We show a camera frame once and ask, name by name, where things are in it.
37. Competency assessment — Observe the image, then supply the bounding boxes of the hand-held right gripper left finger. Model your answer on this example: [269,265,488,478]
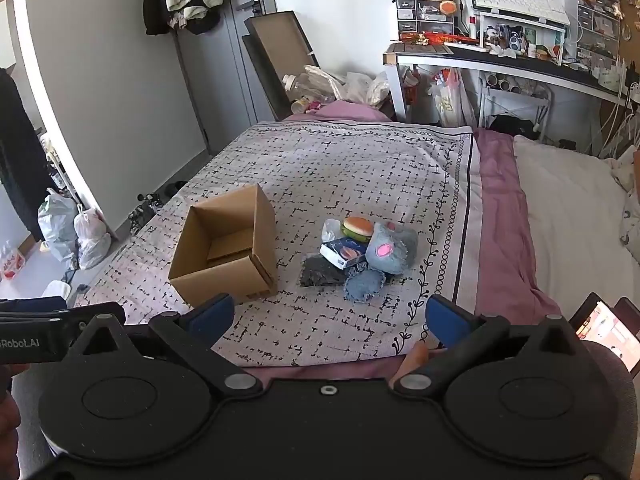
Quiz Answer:
[67,294,264,401]

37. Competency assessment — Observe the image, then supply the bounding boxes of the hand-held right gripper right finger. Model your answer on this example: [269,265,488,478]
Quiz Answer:
[391,294,588,400]

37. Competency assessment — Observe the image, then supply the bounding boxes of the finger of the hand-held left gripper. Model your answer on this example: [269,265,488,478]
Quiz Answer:
[0,297,126,332]

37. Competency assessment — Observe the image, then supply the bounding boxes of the cardboard box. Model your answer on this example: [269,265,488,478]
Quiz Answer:
[168,183,277,307]
[242,11,322,122]

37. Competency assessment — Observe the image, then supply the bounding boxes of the denim plush with pink spot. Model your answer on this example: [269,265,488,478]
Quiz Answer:
[365,222,420,275]

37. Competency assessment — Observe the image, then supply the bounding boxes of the denim heart cushion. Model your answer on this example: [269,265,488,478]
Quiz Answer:
[343,265,389,304]

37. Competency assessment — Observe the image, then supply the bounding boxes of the black mesh pouch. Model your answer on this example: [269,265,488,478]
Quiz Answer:
[300,255,347,289]

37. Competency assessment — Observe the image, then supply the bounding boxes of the blue and white packet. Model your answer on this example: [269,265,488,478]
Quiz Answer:
[320,240,369,269]

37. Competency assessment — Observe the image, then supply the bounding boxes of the hamburger plush toy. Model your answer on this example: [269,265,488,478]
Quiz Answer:
[341,216,375,242]

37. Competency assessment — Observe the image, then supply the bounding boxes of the clear plastic packet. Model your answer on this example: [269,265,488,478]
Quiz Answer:
[321,218,347,244]

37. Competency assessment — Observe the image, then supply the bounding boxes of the white plastic bag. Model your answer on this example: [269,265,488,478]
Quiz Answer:
[74,205,112,271]

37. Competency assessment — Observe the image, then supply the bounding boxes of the grey plastic bag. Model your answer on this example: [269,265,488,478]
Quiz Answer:
[37,187,79,264]

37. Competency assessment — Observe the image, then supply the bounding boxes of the pile of shoes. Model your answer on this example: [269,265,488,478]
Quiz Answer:
[126,180,187,234]

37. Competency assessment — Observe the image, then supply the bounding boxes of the hanging dark cloth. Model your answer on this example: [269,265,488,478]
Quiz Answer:
[0,67,49,244]

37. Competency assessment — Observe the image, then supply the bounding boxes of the white duvet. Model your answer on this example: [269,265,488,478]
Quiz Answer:
[512,135,640,332]

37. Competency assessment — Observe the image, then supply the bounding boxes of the tablet with lit screen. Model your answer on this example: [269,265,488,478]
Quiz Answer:
[569,292,640,382]

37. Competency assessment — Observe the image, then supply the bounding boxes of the black and white printed blanket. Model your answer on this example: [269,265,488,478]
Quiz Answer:
[72,120,484,368]

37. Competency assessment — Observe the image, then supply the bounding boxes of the patterned pillow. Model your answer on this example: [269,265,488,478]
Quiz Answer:
[610,145,640,262]

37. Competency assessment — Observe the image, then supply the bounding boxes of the white shopping bag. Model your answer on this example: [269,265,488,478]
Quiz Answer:
[429,67,477,129]

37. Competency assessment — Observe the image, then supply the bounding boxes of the grey door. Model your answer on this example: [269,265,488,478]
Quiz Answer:
[172,0,282,157]

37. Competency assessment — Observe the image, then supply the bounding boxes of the clear plastic bottle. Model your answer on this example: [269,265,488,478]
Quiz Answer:
[281,74,337,107]

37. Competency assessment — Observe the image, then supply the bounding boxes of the crumpled plastic bags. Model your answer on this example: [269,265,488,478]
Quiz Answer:
[304,64,392,109]

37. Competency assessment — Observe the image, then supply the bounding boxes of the white desk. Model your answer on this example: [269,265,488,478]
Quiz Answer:
[382,41,638,124]

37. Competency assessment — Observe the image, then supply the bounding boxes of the flat cardboard box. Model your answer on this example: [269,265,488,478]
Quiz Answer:
[242,11,322,122]

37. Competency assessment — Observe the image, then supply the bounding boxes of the white monitor riser shelf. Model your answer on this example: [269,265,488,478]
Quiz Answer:
[472,7,569,64]

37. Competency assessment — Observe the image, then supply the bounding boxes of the small drawer organizer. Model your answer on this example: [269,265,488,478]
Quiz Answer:
[395,0,456,39]

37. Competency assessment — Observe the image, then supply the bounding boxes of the white keyboard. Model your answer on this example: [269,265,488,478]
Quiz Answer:
[471,0,571,25]

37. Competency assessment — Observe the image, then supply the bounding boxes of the clear drawer organizer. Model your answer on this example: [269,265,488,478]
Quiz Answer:
[575,0,624,64]

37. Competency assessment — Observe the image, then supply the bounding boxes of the white wire cart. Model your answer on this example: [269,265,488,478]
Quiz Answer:
[477,72,554,134]

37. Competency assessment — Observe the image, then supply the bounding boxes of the white cables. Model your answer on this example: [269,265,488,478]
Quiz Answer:
[597,57,640,162]

